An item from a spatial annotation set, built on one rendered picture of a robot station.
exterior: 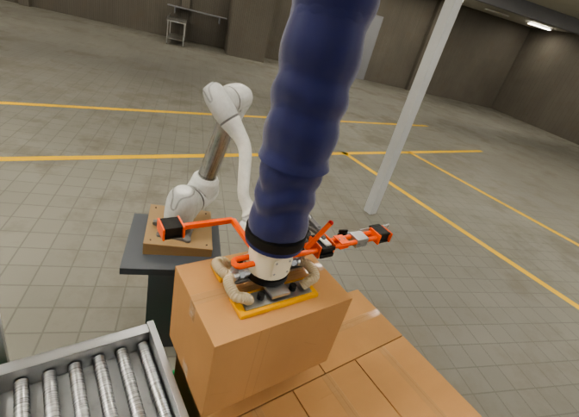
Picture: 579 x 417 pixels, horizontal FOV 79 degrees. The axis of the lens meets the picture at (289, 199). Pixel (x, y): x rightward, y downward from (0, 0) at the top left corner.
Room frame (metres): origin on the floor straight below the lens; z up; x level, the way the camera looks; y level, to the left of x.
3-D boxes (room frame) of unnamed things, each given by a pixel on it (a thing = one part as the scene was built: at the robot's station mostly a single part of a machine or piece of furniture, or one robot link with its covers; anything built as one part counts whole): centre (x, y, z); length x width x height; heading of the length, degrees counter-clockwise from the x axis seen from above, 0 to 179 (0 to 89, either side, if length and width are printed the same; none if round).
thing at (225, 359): (1.09, 0.00, 0.87); 0.60 x 0.40 x 0.40; 130
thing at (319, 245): (1.25, -0.18, 1.20); 0.10 x 0.08 x 0.06; 39
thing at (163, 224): (1.11, 0.41, 1.19); 0.09 x 0.08 x 0.05; 39
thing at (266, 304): (1.02, -0.05, 1.09); 0.34 x 0.10 x 0.05; 129
